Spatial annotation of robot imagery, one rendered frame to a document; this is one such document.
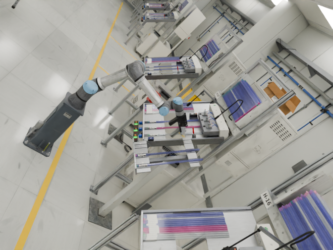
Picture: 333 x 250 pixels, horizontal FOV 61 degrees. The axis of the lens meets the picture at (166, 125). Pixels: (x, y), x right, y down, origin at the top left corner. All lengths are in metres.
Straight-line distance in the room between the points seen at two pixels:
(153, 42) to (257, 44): 2.49
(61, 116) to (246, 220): 1.62
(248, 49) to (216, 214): 4.22
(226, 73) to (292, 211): 2.44
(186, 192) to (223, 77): 1.69
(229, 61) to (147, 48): 3.52
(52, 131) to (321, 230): 2.06
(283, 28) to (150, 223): 4.72
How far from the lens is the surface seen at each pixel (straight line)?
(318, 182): 1.86
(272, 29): 5.76
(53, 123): 2.54
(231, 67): 3.84
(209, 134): 2.51
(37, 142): 2.70
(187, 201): 2.98
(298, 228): 1.72
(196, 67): 3.78
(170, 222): 1.83
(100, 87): 2.46
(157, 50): 7.02
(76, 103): 2.41
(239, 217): 1.93
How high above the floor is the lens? 1.79
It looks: 20 degrees down
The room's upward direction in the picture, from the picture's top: 49 degrees clockwise
